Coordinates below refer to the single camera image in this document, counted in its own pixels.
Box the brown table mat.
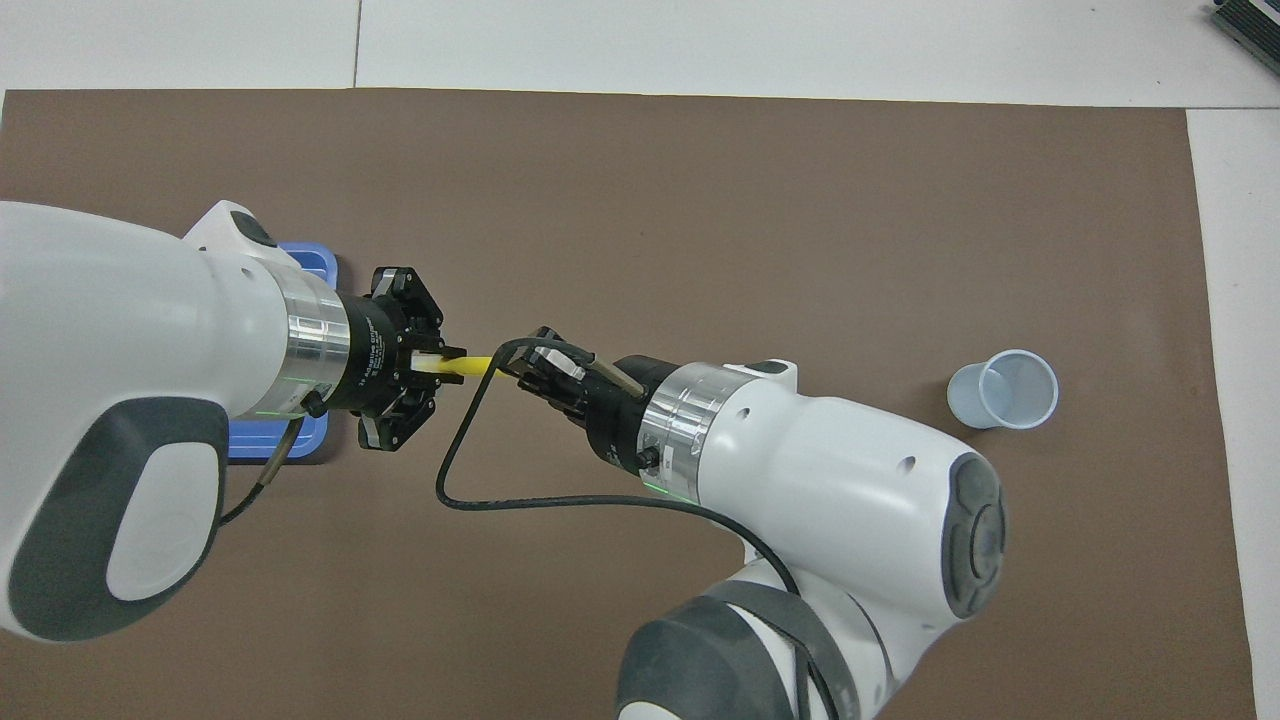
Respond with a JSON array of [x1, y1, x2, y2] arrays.
[[0, 88, 1259, 720]]

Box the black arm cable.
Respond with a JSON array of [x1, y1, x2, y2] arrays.
[[436, 337, 841, 720], [218, 415, 306, 528]]

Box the blue plastic tray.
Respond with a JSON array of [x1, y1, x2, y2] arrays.
[[228, 242, 339, 463]]

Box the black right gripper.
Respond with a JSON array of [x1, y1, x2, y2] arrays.
[[515, 326, 686, 471]]

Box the grey ribbed device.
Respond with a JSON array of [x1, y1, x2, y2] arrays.
[[1210, 0, 1280, 56]]

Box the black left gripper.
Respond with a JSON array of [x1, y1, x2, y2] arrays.
[[335, 265, 468, 453]]

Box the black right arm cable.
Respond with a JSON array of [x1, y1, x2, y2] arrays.
[[436, 337, 841, 720]]

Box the yellow highlighter pen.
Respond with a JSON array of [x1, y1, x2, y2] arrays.
[[418, 355, 501, 379]]

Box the translucent plastic cup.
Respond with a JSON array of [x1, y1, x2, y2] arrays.
[[946, 349, 1059, 431]]

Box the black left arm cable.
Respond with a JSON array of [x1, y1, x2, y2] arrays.
[[218, 415, 306, 528]]

